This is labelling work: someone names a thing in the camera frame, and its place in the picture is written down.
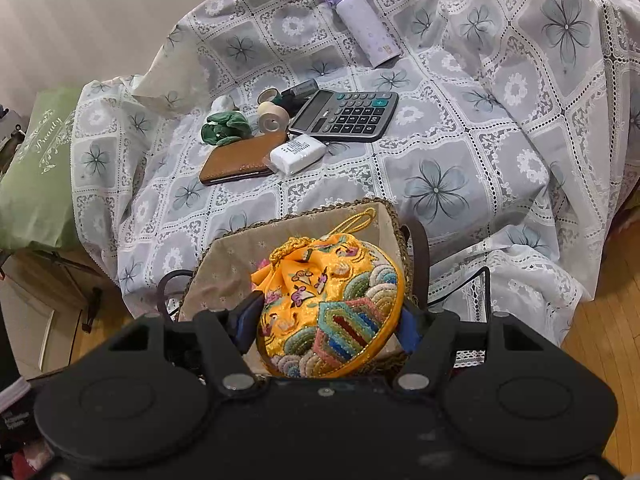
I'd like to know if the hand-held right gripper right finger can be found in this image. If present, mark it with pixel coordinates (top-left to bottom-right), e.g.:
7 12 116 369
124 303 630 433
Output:
392 304 547 397

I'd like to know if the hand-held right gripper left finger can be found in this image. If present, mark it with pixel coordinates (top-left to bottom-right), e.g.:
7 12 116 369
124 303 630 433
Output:
109 297 264 399

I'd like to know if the woven basket with fabric liner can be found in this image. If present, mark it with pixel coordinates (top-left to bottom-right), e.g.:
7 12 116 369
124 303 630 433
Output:
157 199 431 378

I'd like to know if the yellow embroidered pouch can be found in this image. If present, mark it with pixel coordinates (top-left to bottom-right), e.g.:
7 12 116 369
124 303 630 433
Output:
250 208 408 380

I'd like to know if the white packet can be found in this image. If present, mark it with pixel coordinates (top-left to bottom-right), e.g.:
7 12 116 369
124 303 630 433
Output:
270 135 327 176

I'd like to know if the green scrunchie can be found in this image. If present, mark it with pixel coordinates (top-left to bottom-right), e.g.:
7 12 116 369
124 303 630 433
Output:
201 111 251 147

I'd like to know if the cream sponge with teal handle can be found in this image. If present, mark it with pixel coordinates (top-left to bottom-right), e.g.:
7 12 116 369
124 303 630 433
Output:
257 101 292 136

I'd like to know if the dark labelled bottle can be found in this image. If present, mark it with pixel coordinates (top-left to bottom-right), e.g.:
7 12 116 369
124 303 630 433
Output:
280 80 319 103

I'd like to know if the brown leather wallet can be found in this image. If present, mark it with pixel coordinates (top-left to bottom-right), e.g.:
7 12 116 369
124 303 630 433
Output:
199 131 290 187

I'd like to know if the white floral lace cloth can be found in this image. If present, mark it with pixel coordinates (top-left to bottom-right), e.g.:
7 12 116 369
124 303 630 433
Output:
70 0 640 346

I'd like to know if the white cabinet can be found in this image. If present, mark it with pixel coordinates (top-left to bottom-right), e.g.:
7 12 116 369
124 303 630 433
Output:
0 255 83 378

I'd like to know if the grey desk calculator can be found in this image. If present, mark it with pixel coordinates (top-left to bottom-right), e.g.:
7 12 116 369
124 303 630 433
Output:
288 89 399 144

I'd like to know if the black printed box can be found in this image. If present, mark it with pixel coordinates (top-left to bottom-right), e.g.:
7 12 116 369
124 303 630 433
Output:
0 405 43 443

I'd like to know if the green printed pillow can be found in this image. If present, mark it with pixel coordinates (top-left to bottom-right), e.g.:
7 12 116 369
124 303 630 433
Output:
0 86 83 253

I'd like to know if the purple flask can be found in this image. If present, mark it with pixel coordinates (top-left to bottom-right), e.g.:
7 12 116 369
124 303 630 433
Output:
325 0 397 68

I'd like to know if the black cable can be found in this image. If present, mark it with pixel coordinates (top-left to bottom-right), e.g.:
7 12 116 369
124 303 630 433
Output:
427 266 492 322

